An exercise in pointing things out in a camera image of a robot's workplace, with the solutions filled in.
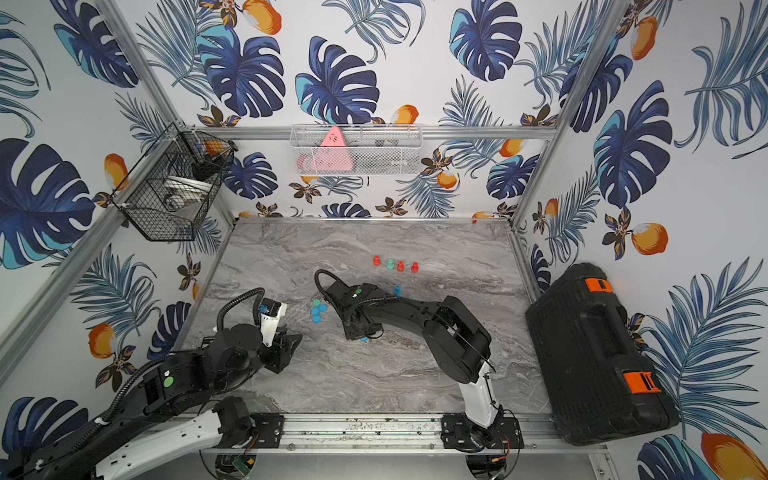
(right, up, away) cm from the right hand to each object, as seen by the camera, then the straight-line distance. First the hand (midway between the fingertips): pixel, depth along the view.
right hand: (360, 330), depth 89 cm
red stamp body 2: (+18, +18, +17) cm, 31 cm away
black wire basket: (-54, +53, 0) cm, 76 cm away
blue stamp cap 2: (-13, +5, +8) cm, 16 cm away
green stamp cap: (-15, +7, +9) cm, 19 cm away
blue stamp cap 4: (-14, +2, +6) cm, 16 cm away
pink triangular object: (-8, +53, +1) cm, 54 cm away
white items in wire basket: (-47, +40, -9) cm, 62 cm away
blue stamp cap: (+2, +1, -12) cm, 12 cm away
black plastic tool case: (+53, -4, -26) cm, 59 cm away
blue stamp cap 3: (-15, +4, +7) cm, 17 cm away
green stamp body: (+9, +19, +17) cm, 27 cm away
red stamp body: (+13, +18, +17) cm, 28 cm away
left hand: (-13, +5, -21) cm, 25 cm away
